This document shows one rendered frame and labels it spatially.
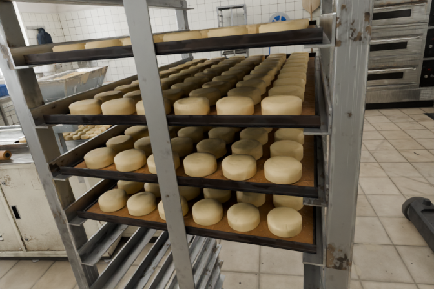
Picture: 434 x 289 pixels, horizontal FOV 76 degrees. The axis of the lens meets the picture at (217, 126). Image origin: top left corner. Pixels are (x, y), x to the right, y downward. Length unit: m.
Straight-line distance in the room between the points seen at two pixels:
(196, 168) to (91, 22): 6.39
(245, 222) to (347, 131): 0.21
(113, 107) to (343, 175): 0.32
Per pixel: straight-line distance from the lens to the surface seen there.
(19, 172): 2.20
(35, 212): 2.32
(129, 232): 2.33
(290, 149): 0.43
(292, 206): 0.48
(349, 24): 0.29
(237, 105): 0.35
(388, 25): 4.90
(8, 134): 2.81
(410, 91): 5.27
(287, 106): 0.34
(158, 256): 0.84
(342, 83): 0.30
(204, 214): 0.46
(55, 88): 1.92
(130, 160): 0.46
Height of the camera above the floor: 1.51
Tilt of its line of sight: 20 degrees down
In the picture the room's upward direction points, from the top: 6 degrees counter-clockwise
